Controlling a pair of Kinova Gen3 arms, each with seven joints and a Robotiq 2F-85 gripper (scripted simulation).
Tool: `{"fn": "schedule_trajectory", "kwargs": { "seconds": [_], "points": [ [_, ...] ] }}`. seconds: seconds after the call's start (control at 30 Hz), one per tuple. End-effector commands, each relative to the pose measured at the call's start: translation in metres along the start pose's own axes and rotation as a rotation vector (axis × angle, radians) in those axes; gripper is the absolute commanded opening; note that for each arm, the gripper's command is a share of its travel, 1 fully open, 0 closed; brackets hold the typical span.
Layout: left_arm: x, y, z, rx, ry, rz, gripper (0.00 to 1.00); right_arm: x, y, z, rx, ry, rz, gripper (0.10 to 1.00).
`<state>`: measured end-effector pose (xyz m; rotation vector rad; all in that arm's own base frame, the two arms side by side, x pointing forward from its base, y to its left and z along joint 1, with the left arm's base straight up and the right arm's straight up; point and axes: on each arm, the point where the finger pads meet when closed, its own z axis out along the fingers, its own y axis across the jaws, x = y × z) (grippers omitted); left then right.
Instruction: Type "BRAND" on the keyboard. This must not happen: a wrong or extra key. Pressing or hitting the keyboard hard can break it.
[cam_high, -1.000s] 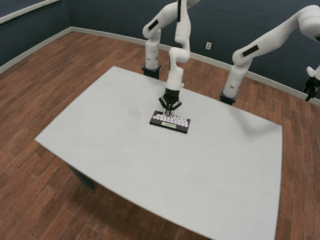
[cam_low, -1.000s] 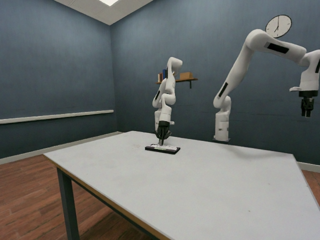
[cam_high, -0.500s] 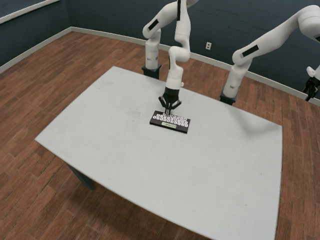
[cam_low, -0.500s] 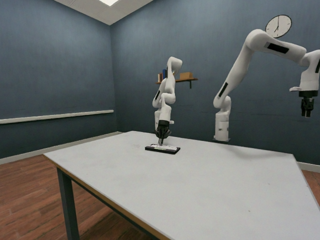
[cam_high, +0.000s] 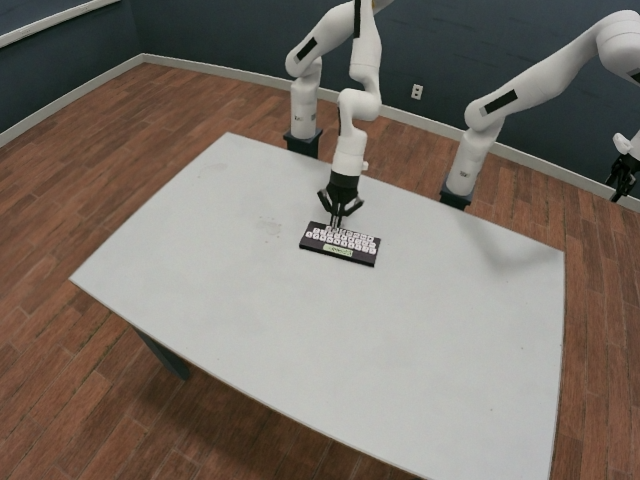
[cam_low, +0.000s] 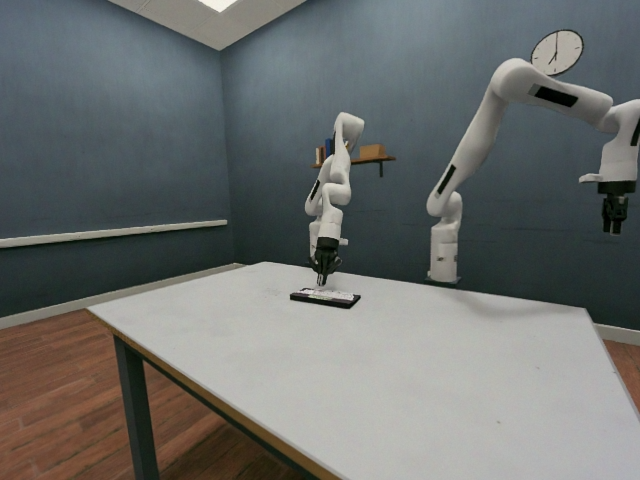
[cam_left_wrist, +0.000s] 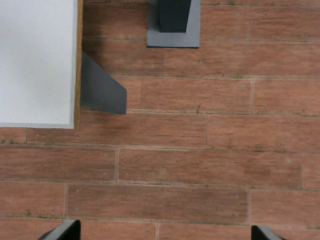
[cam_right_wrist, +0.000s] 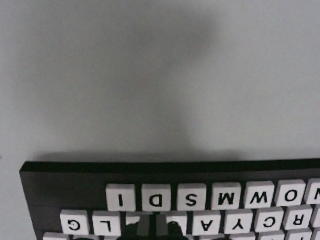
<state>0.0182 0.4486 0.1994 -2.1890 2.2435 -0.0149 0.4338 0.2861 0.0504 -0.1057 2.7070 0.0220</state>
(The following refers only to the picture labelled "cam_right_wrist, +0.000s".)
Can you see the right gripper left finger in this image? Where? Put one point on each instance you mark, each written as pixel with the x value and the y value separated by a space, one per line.
pixel 136 231

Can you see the black keyboard case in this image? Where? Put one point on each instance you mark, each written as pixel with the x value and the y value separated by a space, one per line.
pixel 239 200

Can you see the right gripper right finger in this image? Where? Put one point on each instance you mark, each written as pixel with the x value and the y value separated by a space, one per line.
pixel 160 229

